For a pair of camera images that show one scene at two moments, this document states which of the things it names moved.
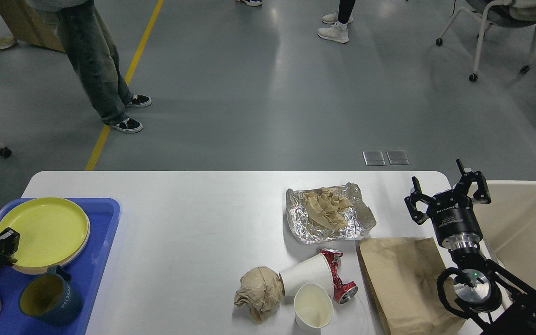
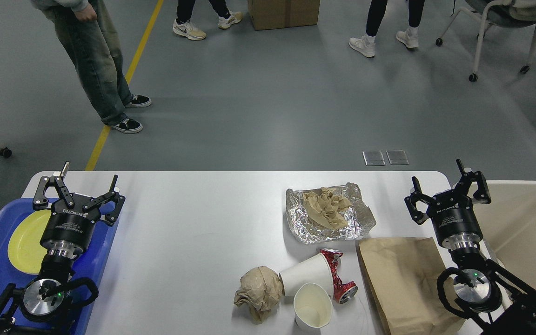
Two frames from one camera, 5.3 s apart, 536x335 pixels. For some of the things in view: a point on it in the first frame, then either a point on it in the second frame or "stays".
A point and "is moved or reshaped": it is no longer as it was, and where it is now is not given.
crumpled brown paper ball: x=261 y=288 stays
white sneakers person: x=338 y=32 → x=365 y=44
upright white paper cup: x=313 y=309 stays
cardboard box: x=30 y=25 → x=271 y=14
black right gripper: x=455 y=221 stays
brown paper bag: x=403 y=274 stays
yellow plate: x=52 y=231 is moved or reshaped
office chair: x=507 y=13 stays
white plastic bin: x=523 y=229 stays
